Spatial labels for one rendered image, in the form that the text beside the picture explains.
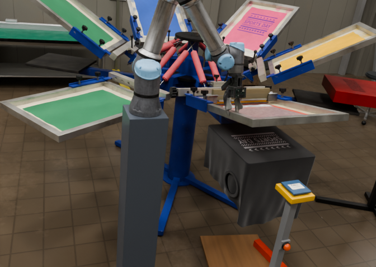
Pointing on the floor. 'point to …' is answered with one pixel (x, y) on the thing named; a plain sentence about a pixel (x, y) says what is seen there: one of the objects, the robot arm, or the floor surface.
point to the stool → (367, 107)
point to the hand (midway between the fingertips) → (231, 112)
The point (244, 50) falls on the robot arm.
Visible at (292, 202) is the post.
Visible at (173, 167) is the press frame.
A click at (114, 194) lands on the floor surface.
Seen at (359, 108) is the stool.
